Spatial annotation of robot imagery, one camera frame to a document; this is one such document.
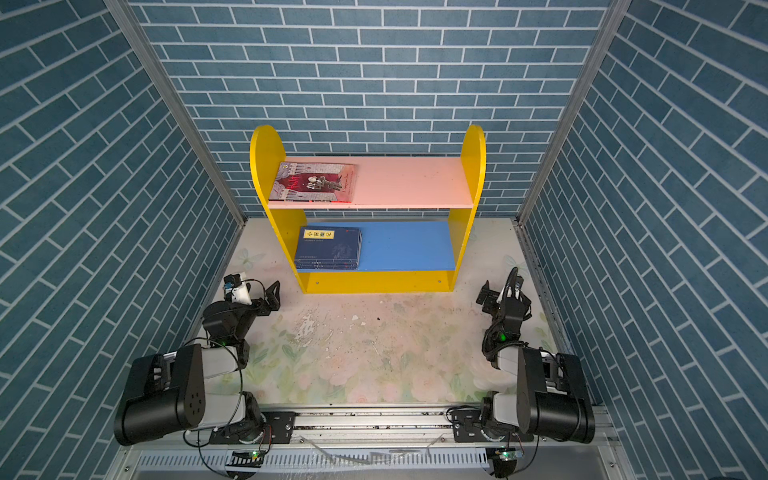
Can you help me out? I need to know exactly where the floral table mat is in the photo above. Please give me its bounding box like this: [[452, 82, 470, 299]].
[[207, 218, 528, 405]]

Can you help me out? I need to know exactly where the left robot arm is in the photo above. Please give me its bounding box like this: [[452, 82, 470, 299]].
[[113, 274, 281, 446]]

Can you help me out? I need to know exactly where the aluminium front rail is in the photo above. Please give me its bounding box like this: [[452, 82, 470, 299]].
[[107, 406, 631, 479]]

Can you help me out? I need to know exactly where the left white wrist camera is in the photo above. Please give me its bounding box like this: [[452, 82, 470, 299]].
[[223, 274, 252, 305]]

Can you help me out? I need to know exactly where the aluminium corner post right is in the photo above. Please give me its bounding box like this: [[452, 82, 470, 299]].
[[518, 0, 631, 227]]

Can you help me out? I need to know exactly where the aluminium corner post left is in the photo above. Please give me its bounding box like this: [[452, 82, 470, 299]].
[[104, 0, 247, 227]]

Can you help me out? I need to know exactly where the illustrated red grey book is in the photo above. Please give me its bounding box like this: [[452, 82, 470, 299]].
[[269, 162, 357, 203]]

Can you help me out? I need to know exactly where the black corrugated cable right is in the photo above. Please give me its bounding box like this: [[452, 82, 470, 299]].
[[481, 266, 529, 370]]

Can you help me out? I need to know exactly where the aluminium corner post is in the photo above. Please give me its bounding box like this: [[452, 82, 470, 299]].
[[518, 0, 631, 227], [104, 0, 247, 227]]

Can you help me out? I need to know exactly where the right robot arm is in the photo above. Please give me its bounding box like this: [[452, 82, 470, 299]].
[[476, 283, 596, 444]]

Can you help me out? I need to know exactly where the blue book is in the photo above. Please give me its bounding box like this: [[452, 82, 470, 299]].
[[294, 226, 362, 270]]

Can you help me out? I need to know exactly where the yellow wooden bookshelf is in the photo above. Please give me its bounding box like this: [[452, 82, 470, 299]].
[[249, 125, 487, 294]]

